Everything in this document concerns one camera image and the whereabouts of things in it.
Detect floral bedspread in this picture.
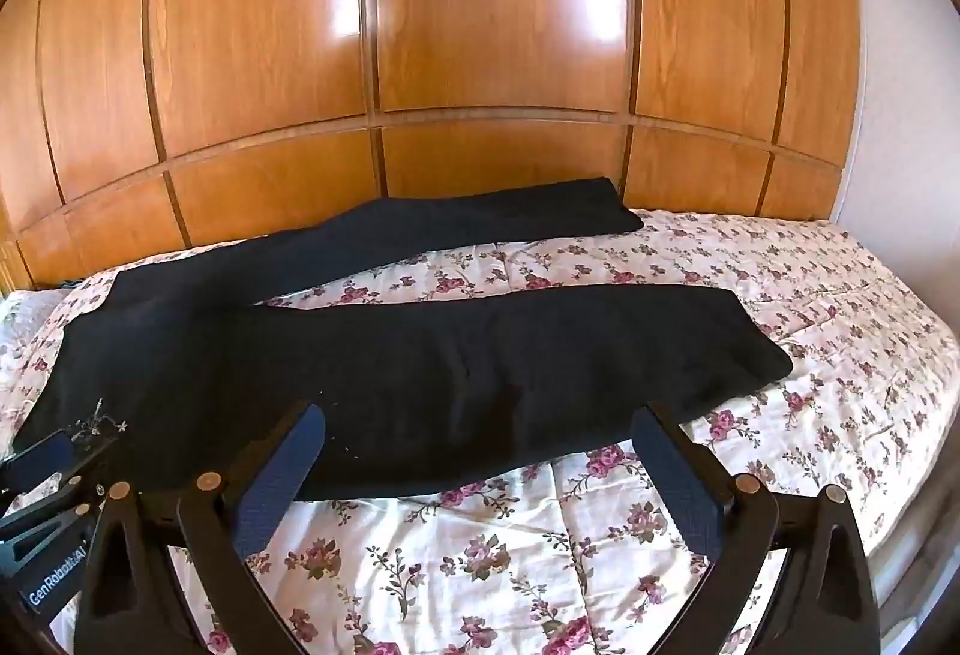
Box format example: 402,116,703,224
0,205,960,655

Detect wooden wardrobe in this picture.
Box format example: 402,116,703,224
0,0,863,292

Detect black pants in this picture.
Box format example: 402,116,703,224
11,176,794,504

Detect white pillow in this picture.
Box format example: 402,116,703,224
0,289,68,333

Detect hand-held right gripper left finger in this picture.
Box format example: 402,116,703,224
79,400,327,655

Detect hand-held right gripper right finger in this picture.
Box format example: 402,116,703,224
630,402,880,655

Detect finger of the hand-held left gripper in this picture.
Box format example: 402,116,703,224
0,430,82,492
0,437,127,540

